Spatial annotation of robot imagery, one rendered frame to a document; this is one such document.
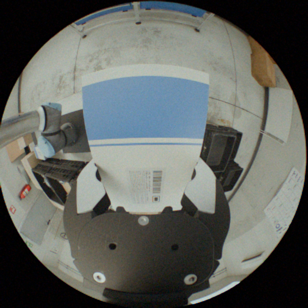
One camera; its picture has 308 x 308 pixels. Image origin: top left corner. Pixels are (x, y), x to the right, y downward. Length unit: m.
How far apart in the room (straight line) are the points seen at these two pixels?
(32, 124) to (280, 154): 2.95
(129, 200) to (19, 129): 0.42
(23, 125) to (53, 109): 0.15
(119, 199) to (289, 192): 2.61
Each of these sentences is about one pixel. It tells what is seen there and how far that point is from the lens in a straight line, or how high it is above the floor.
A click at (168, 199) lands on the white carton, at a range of 0.15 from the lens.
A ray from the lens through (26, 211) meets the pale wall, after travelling 3.89.
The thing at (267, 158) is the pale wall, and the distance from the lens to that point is 2.68.
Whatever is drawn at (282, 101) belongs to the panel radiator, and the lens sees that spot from 2.58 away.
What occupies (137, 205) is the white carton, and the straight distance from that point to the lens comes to 0.16.
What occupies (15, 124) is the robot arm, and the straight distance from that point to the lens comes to 0.44.
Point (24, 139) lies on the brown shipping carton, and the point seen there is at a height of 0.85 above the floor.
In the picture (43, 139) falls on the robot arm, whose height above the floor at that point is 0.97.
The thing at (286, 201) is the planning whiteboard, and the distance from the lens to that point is 2.65.
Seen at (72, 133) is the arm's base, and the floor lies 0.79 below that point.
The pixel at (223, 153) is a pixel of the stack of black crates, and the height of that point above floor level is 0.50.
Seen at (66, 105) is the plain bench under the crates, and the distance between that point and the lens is 0.75.
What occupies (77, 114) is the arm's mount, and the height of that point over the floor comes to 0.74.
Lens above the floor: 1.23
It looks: 61 degrees down
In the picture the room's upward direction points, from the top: 176 degrees clockwise
